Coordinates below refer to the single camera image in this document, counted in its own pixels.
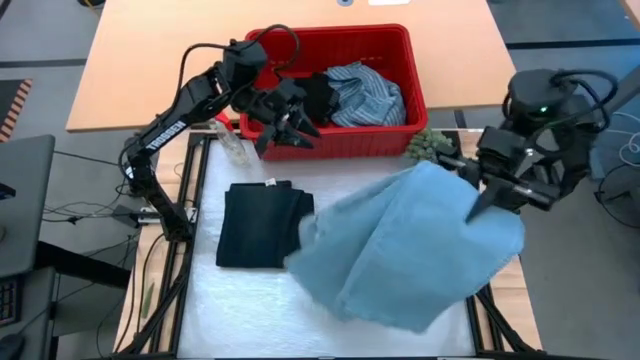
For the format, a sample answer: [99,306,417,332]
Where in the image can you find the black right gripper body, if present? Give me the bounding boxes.
[473,124,562,211]

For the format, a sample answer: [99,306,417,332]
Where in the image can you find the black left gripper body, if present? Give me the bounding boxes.
[232,77,310,132]

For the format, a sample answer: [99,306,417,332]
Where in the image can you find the dark denim jeans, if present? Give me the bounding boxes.
[215,179,316,270]

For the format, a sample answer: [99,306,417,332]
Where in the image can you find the red plastic laundry bin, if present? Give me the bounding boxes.
[239,23,430,162]

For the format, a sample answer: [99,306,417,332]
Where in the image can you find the clear spray bottle red trigger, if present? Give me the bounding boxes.
[212,112,252,169]

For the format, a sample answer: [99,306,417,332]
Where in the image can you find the green spiky ball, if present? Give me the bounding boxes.
[405,128,454,164]

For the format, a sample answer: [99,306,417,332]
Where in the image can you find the black garment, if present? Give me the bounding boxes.
[294,72,342,127]

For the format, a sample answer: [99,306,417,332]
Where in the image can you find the blue striped shirt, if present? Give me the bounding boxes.
[323,60,408,128]

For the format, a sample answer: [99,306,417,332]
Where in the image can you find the grey desk leg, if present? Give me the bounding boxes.
[589,64,640,181]

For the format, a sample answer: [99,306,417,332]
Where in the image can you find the tan wooden desk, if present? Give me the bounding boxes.
[65,0,519,133]

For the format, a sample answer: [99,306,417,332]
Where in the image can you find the grey laptop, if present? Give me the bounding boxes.
[0,133,57,279]

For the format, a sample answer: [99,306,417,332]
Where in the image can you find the black keyboard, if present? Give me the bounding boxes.
[0,277,22,327]

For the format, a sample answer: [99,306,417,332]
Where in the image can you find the black floor cable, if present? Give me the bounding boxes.
[594,169,640,255]

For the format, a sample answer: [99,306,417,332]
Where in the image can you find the black aluminium frame rail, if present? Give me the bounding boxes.
[113,130,214,359]
[467,284,540,359]

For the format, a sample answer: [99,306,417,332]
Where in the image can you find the white cable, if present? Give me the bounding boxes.
[612,110,640,169]

